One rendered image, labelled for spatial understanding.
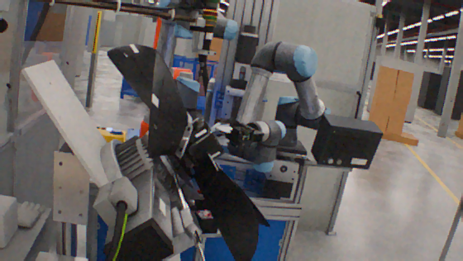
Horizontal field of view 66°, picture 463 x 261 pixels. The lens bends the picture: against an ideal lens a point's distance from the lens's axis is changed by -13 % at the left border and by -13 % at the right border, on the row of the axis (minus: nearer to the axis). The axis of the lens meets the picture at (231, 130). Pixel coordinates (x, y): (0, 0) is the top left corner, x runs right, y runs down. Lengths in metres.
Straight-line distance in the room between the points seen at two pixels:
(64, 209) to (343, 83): 2.60
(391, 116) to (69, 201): 8.62
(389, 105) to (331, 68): 6.12
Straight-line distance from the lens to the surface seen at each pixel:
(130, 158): 1.05
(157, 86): 0.83
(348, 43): 3.28
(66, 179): 1.08
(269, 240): 1.82
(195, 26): 1.13
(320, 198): 3.50
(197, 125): 1.07
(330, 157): 1.70
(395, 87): 9.29
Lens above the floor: 1.49
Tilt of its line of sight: 13 degrees down
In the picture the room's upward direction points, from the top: 10 degrees clockwise
